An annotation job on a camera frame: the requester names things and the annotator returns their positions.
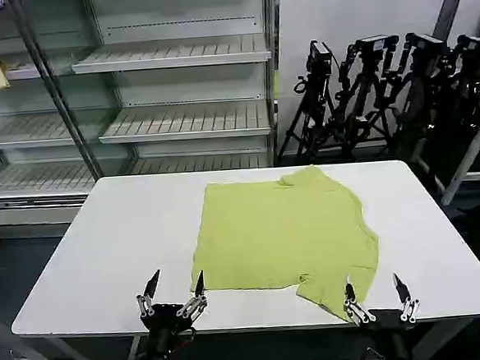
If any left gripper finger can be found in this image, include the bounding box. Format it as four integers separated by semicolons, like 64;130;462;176
173;269;210;321
132;269;164;319

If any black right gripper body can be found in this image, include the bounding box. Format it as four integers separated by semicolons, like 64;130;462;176
357;306;418;348

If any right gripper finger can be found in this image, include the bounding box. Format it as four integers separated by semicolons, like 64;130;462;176
391;270;422;325
340;275;377;329

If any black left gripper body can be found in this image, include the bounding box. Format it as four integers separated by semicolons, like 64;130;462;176
139;300;201;360

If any lime green t-shirt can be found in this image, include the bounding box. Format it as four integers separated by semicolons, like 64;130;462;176
180;160;386;331

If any white metal shelf rack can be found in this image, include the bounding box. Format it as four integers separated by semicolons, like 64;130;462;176
0;0;296;242

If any grey metal post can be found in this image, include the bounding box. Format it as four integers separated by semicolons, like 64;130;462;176
9;0;106;186

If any black camera tripod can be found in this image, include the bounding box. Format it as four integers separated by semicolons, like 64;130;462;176
328;32;409;163
439;33;480;177
381;29;463;167
270;38;348;167

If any grey wall column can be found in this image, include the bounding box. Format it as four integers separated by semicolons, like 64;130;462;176
430;0;477;40

